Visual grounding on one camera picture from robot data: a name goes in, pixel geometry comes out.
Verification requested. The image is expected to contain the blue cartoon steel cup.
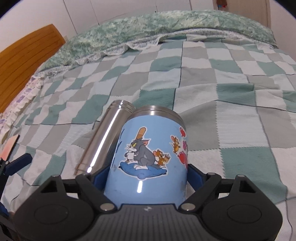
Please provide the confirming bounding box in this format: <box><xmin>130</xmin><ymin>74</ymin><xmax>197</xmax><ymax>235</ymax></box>
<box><xmin>104</xmin><ymin>105</ymin><xmax>188</xmax><ymax>207</ymax></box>

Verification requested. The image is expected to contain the brown plush toy on handle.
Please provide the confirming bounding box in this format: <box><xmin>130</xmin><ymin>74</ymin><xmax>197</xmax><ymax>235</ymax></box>
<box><xmin>216</xmin><ymin>0</ymin><xmax>227</xmax><ymax>8</ymax></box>

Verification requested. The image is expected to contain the floral ruffled pillow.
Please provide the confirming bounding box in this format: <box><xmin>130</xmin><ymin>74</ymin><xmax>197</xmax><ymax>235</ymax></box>
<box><xmin>1</xmin><ymin>74</ymin><xmax>45</xmax><ymax>145</ymax></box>

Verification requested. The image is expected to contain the silver steel flask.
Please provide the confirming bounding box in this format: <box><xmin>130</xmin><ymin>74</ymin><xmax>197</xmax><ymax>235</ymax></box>
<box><xmin>74</xmin><ymin>100</ymin><xmax>135</xmax><ymax>175</ymax></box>

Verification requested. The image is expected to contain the green floral quilt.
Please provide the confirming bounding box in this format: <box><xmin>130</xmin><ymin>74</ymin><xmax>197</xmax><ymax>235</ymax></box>
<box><xmin>37</xmin><ymin>10</ymin><xmax>277</xmax><ymax>75</ymax></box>

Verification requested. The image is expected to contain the white wardrobe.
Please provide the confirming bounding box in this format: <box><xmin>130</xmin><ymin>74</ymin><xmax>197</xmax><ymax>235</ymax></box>
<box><xmin>46</xmin><ymin>0</ymin><xmax>214</xmax><ymax>40</ymax></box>

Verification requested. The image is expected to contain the wooden door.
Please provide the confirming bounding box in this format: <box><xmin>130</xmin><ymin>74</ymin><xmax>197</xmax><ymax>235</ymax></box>
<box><xmin>213</xmin><ymin>0</ymin><xmax>271</xmax><ymax>28</ymax></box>

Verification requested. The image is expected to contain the wooden headboard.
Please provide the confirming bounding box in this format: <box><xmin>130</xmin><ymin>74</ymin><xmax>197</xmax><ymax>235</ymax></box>
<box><xmin>0</xmin><ymin>24</ymin><xmax>65</xmax><ymax>112</ymax></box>

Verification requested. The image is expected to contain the pink phone on bed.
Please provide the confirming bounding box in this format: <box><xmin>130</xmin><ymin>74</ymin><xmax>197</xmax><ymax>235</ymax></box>
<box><xmin>1</xmin><ymin>135</ymin><xmax>20</xmax><ymax>161</ymax></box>

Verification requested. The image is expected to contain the checkered green bed sheet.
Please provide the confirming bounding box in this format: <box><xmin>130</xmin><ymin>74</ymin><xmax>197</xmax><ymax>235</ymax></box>
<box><xmin>0</xmin><ymin>34</ymin><xmax>296</xmax><ymax>214</ymax></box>

